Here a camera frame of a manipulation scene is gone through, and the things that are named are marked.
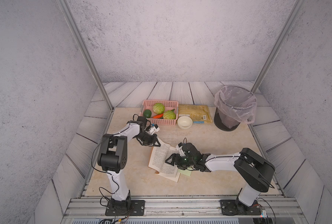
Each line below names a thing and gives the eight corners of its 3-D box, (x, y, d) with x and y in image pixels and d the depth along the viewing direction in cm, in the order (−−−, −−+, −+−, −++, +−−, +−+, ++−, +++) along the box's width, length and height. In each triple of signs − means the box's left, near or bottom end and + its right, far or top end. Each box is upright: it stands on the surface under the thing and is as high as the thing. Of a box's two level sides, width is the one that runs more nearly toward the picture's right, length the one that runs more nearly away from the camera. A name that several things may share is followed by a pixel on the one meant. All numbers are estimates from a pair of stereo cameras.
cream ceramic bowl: (177, 131, 107) (177, 126, 103) (177, 120, 115) (177, 115, 111) (192, 131, 107) (193, 126, 103) (191, 120, 114) (192, 115, 111)
